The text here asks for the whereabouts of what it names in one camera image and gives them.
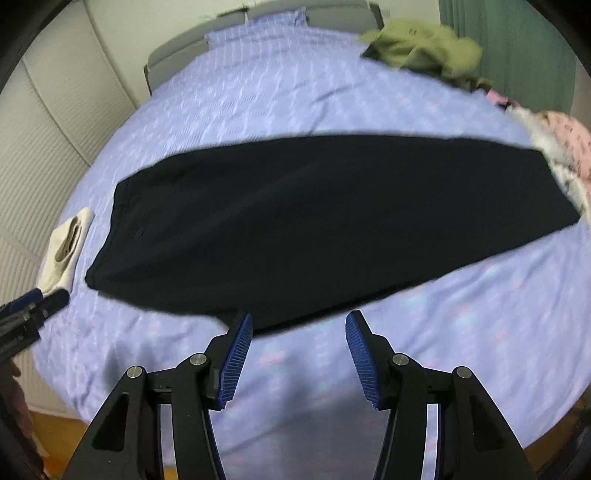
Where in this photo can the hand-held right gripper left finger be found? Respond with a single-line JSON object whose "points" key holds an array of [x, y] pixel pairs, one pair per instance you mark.
{"points": [[236, 356]]}

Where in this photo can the cream folded garment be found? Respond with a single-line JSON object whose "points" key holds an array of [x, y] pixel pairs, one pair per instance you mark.
{"points": [[64, 249]]}

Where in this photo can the lilac pillow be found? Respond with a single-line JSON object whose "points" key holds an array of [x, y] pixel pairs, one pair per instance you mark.
{"points": [[258, 28]]}

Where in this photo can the olive green garment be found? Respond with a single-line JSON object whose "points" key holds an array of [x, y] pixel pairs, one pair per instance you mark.
{"points": [[420, 47]]}

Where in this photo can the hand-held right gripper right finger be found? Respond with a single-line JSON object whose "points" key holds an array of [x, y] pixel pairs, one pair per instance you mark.
{"points": [[362, 356]]}

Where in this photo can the grey bed headboard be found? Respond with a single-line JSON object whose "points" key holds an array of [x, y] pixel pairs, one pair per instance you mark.
{"points": [[184, 60]]}

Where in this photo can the bed with lilac sheet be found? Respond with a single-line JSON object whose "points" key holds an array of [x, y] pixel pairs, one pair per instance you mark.
{"points": [[295, 138]]}

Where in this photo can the pink patterned garment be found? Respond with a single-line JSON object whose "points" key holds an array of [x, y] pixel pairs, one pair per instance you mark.
{"points": [[561, 138]]}

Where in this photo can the green curtain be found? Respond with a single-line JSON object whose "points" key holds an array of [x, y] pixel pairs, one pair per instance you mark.
{"points": [[508, 46]]}

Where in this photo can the white wardrobe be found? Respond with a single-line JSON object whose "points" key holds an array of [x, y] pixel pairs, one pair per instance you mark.
{"points": [[60, 115]]}

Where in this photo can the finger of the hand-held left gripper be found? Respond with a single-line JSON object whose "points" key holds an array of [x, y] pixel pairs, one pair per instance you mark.
{"points": [[24, 300], [51, 299]]}

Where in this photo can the black pants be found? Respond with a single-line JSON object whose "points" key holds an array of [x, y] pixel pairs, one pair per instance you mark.
{"points": [[323, 230]]}

